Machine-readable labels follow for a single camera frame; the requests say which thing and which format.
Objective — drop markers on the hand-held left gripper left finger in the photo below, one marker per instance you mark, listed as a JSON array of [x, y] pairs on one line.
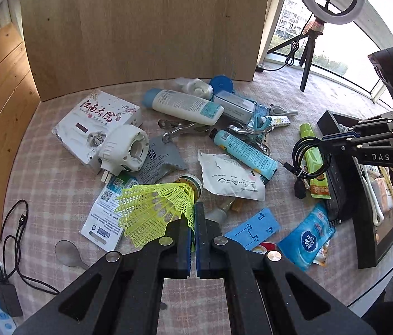
[[186, 247]]

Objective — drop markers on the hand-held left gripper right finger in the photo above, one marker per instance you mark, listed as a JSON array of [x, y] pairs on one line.
[[201, 251]]

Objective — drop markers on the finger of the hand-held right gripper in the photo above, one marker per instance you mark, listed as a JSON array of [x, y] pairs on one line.
[[374, 127], [357, 144]]

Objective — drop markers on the yellow shuttlecock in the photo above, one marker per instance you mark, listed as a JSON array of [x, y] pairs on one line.
[[154, 209]]

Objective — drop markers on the black packet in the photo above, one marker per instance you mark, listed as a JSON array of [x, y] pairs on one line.
[[339, 195]]

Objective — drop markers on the black tray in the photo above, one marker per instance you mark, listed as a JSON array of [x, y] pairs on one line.
[[367, 233]]

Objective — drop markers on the plaid cloth covered desktop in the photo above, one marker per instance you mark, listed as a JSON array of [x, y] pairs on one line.
[[60, 188]]

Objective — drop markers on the small clear bottle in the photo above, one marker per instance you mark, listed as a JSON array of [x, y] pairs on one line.
[[217, 214]]

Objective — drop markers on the green tube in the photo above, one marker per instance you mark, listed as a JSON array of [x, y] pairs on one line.
[[317, 181]]

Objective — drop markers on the blue phone stand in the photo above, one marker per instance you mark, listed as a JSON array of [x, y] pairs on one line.
[[252, 230]]

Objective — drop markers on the small amber bottle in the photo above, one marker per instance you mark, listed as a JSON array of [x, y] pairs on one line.
[[236, 205]]

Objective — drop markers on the red white candy packet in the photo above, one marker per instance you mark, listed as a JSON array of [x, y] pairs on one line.
[[262, 247]]

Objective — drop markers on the torn white packet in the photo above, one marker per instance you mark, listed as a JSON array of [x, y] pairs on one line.
[[228, 178]]

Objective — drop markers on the patterned lighter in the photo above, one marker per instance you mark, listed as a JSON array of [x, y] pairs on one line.
[[281, 121]]

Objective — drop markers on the white blue printed card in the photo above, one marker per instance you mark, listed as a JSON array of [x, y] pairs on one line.
[[105, 223]]

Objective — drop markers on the black tripod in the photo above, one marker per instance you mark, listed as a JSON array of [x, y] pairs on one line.
[[307, 66]]

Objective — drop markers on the grey sachet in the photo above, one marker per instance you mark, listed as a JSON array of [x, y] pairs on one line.
[[163, 157]]

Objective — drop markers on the teal clothes clip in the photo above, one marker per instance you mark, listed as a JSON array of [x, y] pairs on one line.
[[261, 118]]

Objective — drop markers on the blue wet wipes pack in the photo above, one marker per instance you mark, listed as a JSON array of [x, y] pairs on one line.
[[304, 240]]

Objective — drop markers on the light blue tube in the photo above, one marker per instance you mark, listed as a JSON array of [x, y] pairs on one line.
[[245, 151]]

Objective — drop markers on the metal spring clamp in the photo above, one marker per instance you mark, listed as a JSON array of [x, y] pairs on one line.
[[249, 134], [182, 128]]

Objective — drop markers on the colourful snack packet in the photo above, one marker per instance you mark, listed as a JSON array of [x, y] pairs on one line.
[[322, 254]]

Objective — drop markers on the grey plastic spoon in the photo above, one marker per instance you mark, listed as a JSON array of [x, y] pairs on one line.
[[67, 251]]

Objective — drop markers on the black power strip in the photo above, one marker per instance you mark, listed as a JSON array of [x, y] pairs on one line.
[[260, 67]]

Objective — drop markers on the white box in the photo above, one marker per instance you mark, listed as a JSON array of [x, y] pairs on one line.
[[235, 106]]

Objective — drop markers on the white lotion bottle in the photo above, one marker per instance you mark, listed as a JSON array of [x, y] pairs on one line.
[[182, 106]]

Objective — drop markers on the blue round case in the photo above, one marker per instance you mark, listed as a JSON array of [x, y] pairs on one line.
[[221, 83]]

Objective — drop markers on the white floral print pack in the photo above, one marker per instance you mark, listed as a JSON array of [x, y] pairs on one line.
[[88, 122]]

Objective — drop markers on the clear bag of earbuds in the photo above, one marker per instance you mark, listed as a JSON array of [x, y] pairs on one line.
[[196, 86]]

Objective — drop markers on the black power adapter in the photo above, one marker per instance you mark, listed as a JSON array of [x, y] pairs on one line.
[[8, 296]]

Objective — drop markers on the light wooden board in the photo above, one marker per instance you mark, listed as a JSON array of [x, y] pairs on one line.
[[140, 28]]

